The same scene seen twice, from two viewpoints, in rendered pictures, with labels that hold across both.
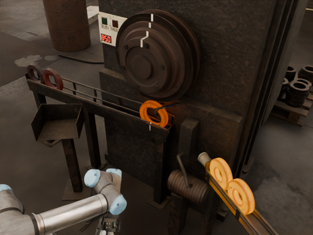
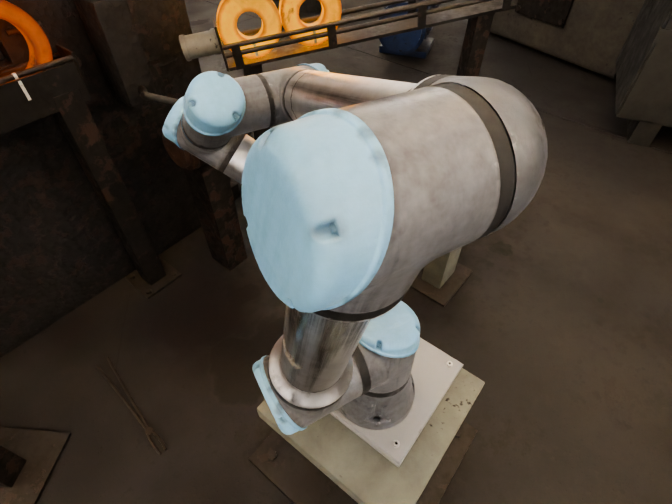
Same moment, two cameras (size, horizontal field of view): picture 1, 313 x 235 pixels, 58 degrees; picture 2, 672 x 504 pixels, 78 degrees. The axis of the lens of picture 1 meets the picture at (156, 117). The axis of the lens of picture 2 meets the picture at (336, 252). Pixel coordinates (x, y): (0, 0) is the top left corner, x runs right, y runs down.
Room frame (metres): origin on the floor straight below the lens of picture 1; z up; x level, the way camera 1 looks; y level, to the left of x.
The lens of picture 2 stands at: (0.57, 0.76, 1.08)
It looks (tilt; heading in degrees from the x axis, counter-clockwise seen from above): 47 degrees down; 278
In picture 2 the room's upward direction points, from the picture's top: straight up
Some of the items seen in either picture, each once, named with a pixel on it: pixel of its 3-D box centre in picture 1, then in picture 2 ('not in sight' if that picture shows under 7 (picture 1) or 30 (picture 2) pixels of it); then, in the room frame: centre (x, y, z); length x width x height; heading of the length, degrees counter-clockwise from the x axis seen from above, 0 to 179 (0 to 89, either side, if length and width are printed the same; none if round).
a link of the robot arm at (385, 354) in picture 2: not in sight; (377, 341); (0.55, 0.40, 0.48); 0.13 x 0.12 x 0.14; 39
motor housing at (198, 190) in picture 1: (185, 207); (223, 192); (1.05, -0.19, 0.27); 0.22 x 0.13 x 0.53; 58
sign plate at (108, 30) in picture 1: (116, 31); not in sight; (1.61, 0.25, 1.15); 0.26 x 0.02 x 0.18; 58
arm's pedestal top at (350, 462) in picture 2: not in sight; (372, 399); (0.55, 0.40, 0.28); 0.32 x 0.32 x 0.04; 60
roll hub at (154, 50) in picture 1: (144, 65); not in sight; (1.26, 0.07, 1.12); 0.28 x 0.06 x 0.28; 58
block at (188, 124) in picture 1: (188, 138); (117, 49); (1.23, -0.19, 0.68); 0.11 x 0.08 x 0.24; 148
